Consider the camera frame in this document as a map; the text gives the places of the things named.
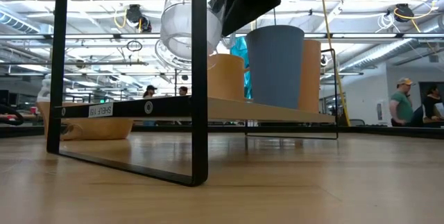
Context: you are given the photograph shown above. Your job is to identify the clear footed glass cup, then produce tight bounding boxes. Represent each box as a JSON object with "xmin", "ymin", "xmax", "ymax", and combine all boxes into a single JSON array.
[{"xmin": 155, "ymin": 0, "xmax": 227, "ymax": 72}]

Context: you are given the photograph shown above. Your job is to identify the teal faceted plastic tumbler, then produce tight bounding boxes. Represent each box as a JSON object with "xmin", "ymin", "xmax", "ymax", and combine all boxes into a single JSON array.
[{"xmin": 230, "ymin": 36, "xmax": 253, "ymax": 99}]

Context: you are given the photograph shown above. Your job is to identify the blue plastic cup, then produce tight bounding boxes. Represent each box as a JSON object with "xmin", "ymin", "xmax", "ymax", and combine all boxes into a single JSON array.
[{"xmin": 245, "ymin": 25, "xmax": 305, "ymax": 110}]

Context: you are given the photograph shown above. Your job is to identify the light orange mug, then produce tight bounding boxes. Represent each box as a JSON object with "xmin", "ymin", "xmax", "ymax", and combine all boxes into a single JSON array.
[{"xmin": 207, "ymin": 53, "xmax": 250, "ymax": 102}]

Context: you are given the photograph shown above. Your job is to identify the wooden shelf black metal legs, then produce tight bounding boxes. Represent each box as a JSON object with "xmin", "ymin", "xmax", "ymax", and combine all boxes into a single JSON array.
[{"xmin": 46, "ymin": 0, "xmax": 339, "ymax": 187}]

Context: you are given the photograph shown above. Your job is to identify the white shelf label sticker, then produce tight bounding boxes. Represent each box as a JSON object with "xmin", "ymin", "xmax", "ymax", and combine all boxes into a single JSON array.
[{"xmin": 87, "ymin": 103, "xmax": 114, "ymax": 119}]

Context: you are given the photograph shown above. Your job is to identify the white plastic jug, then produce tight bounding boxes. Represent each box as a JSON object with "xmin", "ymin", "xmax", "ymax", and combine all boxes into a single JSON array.
[{"xmin": 36, "ymin": 74, "xmax": 52, "ymax": 102}]

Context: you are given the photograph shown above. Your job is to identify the tan wooden bowl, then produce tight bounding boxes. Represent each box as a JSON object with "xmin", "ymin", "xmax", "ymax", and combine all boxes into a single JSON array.
[{"xmin": 36, "ymin": 101, "xmax": 135, "ymax": 141}]

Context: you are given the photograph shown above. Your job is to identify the black ceiling cord reel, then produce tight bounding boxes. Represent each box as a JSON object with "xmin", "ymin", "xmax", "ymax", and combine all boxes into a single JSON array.
[
  {"xmin": 125, "ymin": 4, "xmax": 153, "ymax": 33},
  {"xmin": 393, "ymin": 3, "xmax": 416, "ymax": 23}
]

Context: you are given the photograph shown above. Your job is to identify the black hanging cable loop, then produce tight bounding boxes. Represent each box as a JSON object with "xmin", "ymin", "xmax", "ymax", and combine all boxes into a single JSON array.
[{"xmin": 126, "ymin": 40, "xmax": 143, "ymax": 53}]

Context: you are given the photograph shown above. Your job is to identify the yellow cable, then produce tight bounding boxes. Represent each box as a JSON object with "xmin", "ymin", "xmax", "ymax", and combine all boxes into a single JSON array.
[{"xmin": 318, "ymin": 0, "xmax": 351, "ymax": 127}]

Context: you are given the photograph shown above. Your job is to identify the black aluminium table frame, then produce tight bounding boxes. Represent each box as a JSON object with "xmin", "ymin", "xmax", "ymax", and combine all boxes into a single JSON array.
[{"xmin": 0, "ymin": 123, "xmax": 444, "ymax": 140}]

